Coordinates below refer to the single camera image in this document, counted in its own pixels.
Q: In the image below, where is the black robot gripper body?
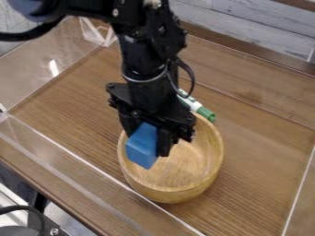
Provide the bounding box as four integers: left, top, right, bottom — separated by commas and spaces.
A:
105, 63, 196, 128

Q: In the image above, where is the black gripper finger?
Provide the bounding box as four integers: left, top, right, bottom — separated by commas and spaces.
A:
118, 112, 148, 136
157, 119, 197, 157

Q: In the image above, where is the blue rectangular block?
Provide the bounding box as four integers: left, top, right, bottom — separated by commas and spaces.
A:
125, 123, 157, 170

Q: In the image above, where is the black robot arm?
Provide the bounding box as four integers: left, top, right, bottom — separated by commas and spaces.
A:
0, 0, 196, 157

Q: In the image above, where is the brown wooden bowl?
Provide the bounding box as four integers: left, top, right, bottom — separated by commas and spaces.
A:
117, 114, 224, 204

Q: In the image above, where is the green white marker pen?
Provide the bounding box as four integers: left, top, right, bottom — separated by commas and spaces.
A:
177, 88, 216, 123

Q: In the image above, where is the clear acrylic corner bracket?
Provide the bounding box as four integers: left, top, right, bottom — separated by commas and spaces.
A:
78, 17, 118, 48

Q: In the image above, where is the black cable lower left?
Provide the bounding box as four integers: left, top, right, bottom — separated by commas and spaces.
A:
0, 205, 45, 236

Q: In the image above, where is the black metal table frame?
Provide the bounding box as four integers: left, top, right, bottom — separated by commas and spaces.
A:
26, 192, 70, 236

